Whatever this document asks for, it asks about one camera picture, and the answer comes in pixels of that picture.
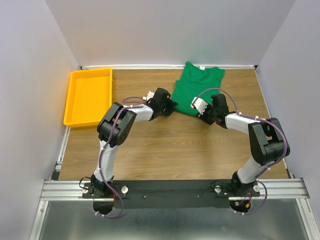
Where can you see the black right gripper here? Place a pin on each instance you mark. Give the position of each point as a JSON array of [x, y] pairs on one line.
[[203, 117]]

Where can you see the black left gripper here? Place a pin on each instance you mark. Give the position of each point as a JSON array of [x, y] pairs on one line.
[[170, 104]]

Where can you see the green t-shirt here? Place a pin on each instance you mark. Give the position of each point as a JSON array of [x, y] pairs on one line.
[[193, 81]]

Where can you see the yellow plastic tray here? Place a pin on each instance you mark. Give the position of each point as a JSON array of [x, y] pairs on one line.
[[89, 96]]

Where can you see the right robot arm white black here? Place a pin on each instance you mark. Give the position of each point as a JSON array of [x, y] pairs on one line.
[[267, 141]]

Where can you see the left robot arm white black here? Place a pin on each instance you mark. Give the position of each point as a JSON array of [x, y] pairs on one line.
[[114, 128]]

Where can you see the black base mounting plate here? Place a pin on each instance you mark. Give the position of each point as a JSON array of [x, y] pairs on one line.
[[168, 194]]

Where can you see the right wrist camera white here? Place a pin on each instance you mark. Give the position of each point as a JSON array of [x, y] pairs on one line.
[[202, 107]]

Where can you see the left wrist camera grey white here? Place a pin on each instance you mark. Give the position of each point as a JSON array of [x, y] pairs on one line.
[[148, 96]]

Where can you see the white aluminium back rail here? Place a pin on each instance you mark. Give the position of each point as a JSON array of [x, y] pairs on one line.
[[167, 66]]

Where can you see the aluminium front frame rail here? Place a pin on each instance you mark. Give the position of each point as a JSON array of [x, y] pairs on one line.
[[281, 212]]

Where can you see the aluminium left side rail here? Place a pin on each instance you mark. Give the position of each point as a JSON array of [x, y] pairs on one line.
[[60, 158]]

